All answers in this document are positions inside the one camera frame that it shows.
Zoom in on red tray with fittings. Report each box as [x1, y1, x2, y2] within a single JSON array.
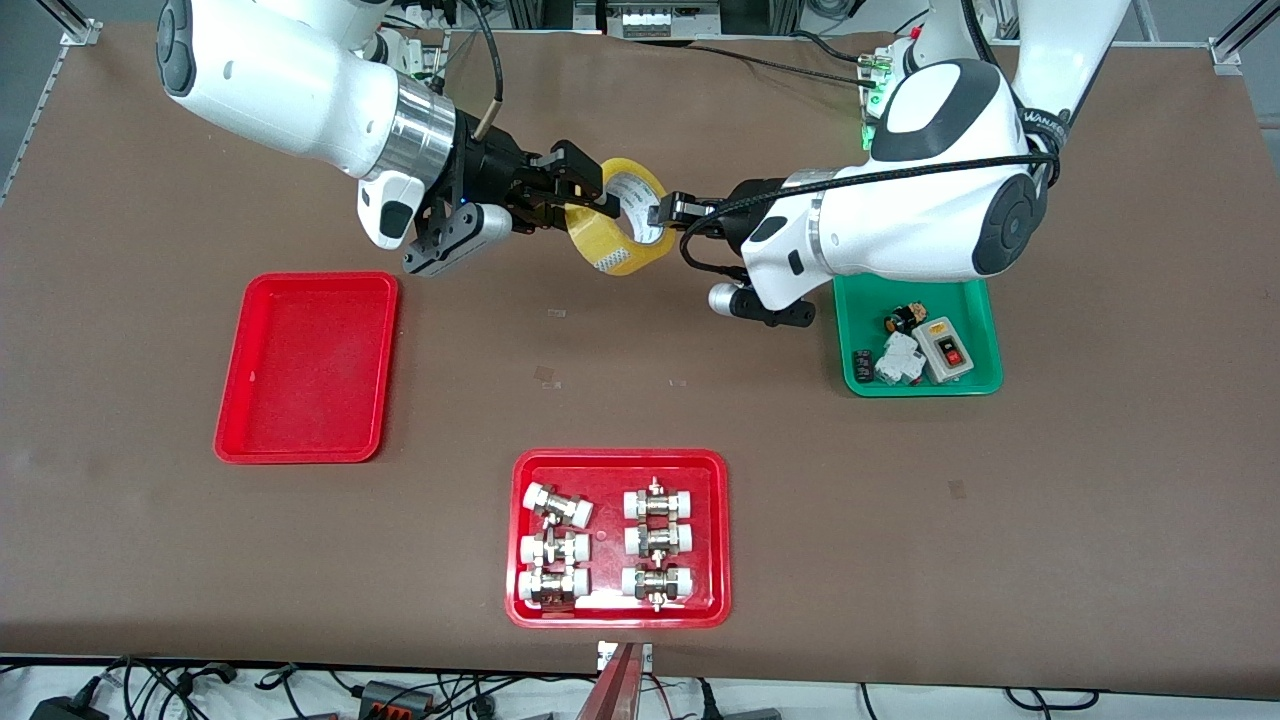
[[505, 448, 732, 630]]

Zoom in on white circuit breaker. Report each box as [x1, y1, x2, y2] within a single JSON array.
[[873, 332, 926, 387]]

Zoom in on grey switch box red button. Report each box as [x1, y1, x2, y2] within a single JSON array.
[[912, 316, 974, 385]]

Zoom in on white metal pipe fitting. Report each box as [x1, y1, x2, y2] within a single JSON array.
[[621, 563, 694, 612], [517, 566, 591, 610], [623, 478, 695, 521], [523, 482, 595, 528], [519, 530, 591, 568], [624, 520, 694, 558]]

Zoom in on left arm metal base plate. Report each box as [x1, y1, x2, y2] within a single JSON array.
[[860, 45, 886, 153]]

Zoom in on green plastic tray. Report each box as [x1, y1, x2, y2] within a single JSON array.
[[833, 275, 1004, 398]]

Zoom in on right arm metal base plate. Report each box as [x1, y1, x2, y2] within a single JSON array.
[[375, 28, 447, 91]]

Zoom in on empty-looking red plastic tray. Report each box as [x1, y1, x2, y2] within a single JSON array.
[[213, 272, 400, 465]]

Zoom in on black cable on table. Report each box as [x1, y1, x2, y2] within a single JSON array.
[[688, 30, 881, 87]]

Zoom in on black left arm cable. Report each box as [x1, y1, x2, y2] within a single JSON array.
[[680, 0, 1063, 277]]

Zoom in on black power adapter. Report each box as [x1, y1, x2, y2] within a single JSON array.
[[28, 697, 111, 720]]

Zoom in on yellow tape roll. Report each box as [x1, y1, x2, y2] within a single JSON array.
[[565, 157, 677, 278]]

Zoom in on white power strip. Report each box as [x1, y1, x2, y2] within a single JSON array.
[[603, 0, 723, 40]]

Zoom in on red metal bar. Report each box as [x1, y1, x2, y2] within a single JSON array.
[[575, 643, 646, 720]]

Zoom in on black box orange connectors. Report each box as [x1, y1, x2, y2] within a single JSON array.
[[358, 680, 437, 720]]

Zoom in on aluminium frame profile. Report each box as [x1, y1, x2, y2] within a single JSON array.
[[0, 0, 103, 206], [1208, 0, 1280, 77]]

